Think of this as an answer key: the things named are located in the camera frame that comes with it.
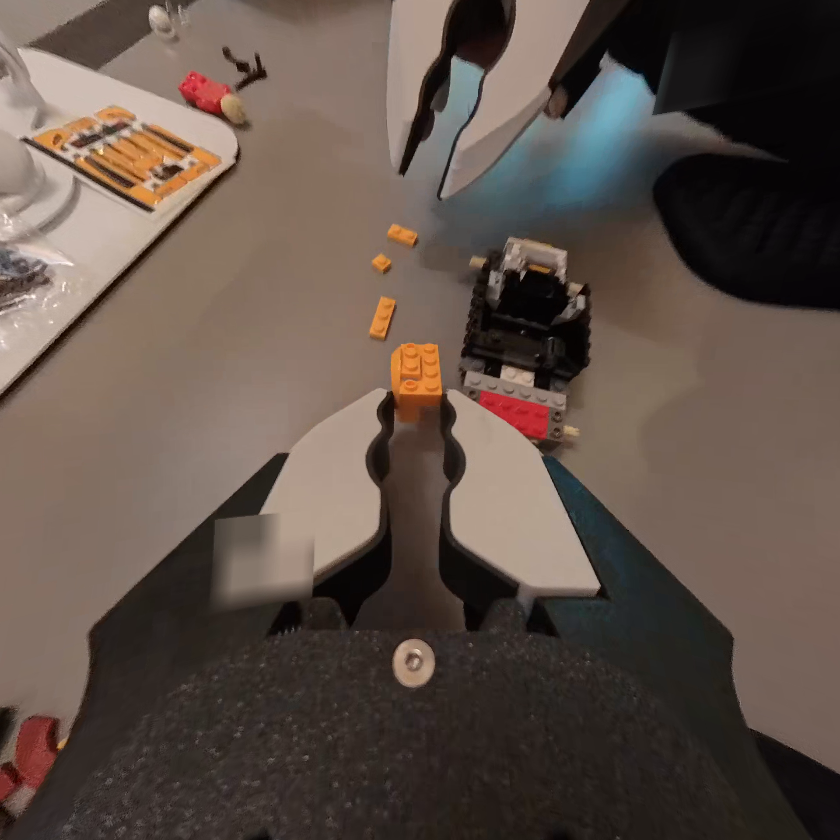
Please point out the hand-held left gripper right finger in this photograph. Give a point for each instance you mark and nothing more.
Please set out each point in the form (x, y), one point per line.
(518, 518)

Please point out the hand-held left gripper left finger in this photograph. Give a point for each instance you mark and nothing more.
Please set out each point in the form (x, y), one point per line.
(328, 485)

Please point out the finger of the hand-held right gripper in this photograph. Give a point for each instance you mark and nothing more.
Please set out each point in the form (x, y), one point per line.
(407, 72)
(508, 111)

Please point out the orange toy brick assembly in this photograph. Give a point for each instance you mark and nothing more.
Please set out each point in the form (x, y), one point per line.
(417, 377)

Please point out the black grey toy car chassis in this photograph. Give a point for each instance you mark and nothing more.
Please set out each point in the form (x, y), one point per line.
(518, 328)

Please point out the small black toy pieces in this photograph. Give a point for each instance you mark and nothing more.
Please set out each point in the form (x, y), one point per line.
(248, 69)

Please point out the orange two-stud toy plate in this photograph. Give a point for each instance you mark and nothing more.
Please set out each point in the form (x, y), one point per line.
(401, 234)

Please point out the orange long toy plate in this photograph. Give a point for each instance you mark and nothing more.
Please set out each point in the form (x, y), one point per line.
(382, 317)

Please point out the orange one-stud toy plate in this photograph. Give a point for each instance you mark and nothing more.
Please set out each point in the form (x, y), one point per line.
(381, 263)

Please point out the red brick with beige piece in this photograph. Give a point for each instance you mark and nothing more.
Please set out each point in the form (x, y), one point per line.
(205, 90)

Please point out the small white oval object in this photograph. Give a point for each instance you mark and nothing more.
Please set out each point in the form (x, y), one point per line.
(161, 19)

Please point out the orange black sticker sheet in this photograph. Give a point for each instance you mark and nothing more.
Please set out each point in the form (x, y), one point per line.
(131, 154)

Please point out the white tray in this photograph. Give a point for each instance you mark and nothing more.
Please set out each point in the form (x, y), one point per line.
(105, 229)

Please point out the clear bag of black parts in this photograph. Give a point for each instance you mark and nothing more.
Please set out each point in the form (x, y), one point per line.
(26, 282)

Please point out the red toy pieces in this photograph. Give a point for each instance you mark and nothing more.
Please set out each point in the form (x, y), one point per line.
(33, 754)

